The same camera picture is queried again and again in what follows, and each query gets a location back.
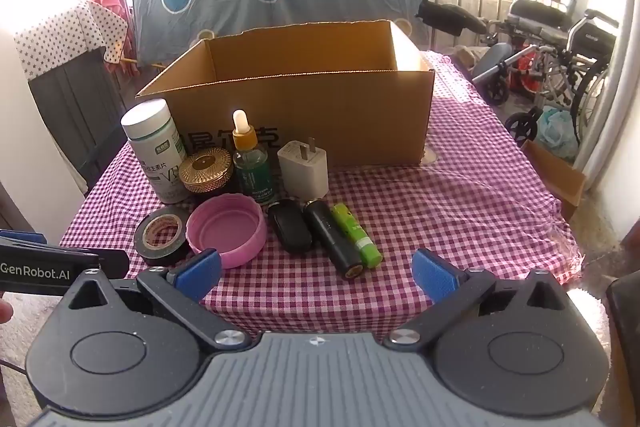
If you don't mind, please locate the gold lidded round jar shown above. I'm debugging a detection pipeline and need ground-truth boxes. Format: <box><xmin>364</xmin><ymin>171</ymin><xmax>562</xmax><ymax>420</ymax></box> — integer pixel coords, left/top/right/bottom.
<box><xmin>179</xmin><ymin>147</ymin><xmax>233</xmax><ymax>194</ymax></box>

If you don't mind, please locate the black wheelchair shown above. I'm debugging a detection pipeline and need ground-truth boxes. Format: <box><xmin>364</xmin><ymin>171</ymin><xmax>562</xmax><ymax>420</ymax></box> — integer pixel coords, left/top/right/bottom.
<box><xmin>503</xmin><ymin>0</ymin><xmax>618</xmax><ymax>144</ymax></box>

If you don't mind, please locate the white supplement bottle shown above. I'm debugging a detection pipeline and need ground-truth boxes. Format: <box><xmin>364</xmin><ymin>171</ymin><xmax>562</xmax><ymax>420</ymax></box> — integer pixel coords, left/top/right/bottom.
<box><xmin>120</xmin><ymin>98</ymin><xmax>189</xmax><ymax>205</ymax></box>

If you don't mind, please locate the purple checkered tablecloth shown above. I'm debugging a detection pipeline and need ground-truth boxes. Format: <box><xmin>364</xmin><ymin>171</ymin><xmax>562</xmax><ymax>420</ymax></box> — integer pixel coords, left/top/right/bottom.
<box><xmin>58</xmin><ymin>51</ymin><xmax>586</xmax><ymax>343</ymax></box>

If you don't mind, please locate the small floor cardboard box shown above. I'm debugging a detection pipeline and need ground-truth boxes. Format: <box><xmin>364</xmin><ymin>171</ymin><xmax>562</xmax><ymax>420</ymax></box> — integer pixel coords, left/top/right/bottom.
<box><xmin>522</xmin><ymin>141</ymin><xmax>586</xmax><ymax>221</ymax></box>

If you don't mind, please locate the black electrical tape roll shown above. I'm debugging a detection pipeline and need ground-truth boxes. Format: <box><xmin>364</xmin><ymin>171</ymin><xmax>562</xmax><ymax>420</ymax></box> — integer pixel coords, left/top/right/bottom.
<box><xmin>134</xmin><ymin>205</ymin><xmax>191</xmax><ymax>267</ymax></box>

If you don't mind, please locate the black cylindrical battery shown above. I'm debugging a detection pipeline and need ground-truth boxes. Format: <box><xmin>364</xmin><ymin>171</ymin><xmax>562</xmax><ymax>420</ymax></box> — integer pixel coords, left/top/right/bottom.
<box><xmin>304</xmin><ymin>199</ymin><xmax>363</xmax><ymax>280</ymax></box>

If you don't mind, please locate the white USB charger plug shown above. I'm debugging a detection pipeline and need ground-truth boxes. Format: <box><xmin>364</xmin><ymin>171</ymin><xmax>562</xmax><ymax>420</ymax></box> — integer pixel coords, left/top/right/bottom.
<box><xmin>277</xmin><ymin>138</ymin><xmax>329</xmax><ymax>202</ymax></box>

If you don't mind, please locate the green dropper bottle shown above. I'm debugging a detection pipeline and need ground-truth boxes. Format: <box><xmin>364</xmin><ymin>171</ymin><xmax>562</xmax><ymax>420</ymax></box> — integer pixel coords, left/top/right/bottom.
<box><xmin>232</xmin><ymin>109</ymin><xmax>274</xmax><ymax>205</ymax></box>

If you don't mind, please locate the green glue stick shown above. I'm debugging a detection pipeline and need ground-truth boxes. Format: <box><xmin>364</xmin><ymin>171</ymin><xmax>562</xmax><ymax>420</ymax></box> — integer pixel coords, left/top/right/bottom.
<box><xmin>331</xmin><ymin>202</ymin><xmax>383</xmax><ymax>269</ymax></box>

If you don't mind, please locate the dark cabinet with dotted cloth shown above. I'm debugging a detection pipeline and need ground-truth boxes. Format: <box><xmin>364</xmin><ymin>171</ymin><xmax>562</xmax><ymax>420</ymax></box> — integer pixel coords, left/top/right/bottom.
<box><xmin>14</xmin><ymin>1</ymin><xmax>128</xmax><ymax>193</ymax></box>

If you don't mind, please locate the brown cardboard box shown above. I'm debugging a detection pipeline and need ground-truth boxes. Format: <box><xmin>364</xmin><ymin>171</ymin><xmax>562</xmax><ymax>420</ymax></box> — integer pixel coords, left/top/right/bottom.
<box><xmin>137</xmin><ymin>20</ymin><xmax>435</xmax><ymax>167</ymax></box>

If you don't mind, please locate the grey child stroller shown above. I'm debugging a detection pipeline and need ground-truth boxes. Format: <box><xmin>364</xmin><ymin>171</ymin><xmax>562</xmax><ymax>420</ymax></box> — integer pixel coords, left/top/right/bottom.
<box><xmin>471</xmin><ymin>42</ymin><xmax>540</xmax><ymax>107</ymax></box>

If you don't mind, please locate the pink plastic lid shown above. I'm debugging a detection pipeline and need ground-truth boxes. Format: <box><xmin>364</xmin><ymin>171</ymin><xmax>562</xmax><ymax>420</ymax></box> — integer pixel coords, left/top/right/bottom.
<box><xmin>186</xmin><ymin>194</ymin><xmax>267</xmax><ymax>270</ymax></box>

